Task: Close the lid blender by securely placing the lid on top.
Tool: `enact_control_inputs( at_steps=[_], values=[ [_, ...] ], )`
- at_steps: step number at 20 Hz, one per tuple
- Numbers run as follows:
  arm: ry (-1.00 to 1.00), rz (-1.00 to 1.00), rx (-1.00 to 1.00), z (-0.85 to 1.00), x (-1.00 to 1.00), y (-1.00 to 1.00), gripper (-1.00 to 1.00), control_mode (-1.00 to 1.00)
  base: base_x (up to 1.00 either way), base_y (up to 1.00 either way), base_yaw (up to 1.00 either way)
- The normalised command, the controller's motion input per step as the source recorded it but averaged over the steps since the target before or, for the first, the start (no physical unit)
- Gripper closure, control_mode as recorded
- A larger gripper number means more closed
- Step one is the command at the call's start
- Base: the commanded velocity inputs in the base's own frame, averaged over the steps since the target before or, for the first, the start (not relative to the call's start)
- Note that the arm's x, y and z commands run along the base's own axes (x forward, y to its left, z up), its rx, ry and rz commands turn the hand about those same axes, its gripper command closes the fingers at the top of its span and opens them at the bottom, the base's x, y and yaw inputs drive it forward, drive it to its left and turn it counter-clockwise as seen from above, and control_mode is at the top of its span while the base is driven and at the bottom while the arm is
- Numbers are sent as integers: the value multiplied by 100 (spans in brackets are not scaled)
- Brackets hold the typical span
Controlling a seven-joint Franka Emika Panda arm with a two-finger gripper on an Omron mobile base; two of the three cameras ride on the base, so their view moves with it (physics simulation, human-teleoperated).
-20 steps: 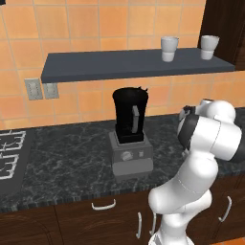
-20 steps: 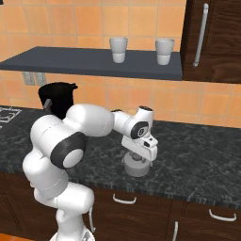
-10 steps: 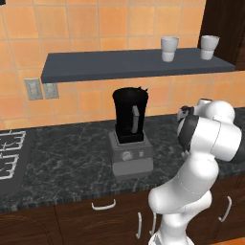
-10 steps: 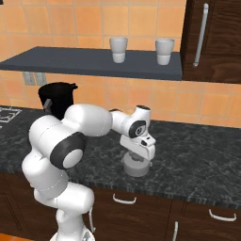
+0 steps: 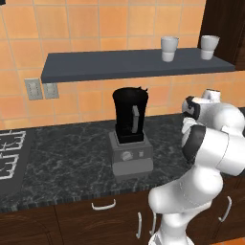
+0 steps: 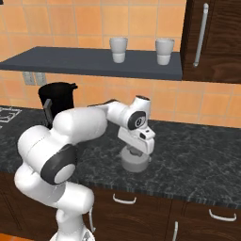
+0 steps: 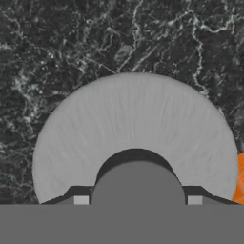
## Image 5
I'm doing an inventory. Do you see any white cupboard door handle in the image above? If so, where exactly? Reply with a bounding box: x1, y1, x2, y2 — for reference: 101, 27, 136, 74
135, 212, 144, 240
148, 212, 158, 237
218, 195, 233, 224

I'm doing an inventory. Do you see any dark wood cupboard door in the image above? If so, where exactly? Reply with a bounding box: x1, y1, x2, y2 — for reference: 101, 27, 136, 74
0, 205, 63, 245
56, 209, 151, 245
186, 174, 245, 244

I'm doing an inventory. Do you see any white drawer handle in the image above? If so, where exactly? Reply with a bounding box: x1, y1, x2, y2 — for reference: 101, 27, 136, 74
91, 198, 117, 212

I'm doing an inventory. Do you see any dark wood tall cabinet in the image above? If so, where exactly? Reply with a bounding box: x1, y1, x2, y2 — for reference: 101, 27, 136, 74
197, 0, 245, 72

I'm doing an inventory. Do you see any grey wall socket plate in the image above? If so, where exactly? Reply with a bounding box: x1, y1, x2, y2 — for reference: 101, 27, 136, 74
24, 78, 44, 101
42, 82, 60, 100

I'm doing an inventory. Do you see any black and grey blender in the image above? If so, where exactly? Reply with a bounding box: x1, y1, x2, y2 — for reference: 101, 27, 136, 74
107, 86, 154, 177

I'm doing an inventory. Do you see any dark wood drawer front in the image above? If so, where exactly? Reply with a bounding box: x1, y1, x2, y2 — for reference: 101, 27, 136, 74
53, 190, 151, 226

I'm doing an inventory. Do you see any grey hob with white grates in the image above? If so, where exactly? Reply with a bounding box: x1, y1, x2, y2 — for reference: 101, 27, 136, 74
0, 128, 36, 197

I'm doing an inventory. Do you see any dark grey wall shelf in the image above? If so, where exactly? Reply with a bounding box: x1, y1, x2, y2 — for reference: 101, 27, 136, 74
40, 47, 236, 84

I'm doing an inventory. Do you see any white cup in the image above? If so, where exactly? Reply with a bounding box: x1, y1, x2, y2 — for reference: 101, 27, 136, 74
160, 35, 180, 63
199, 34, 221, 61

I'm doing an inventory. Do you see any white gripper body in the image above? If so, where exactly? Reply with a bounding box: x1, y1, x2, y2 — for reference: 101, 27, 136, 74
181, 117, 194, 136

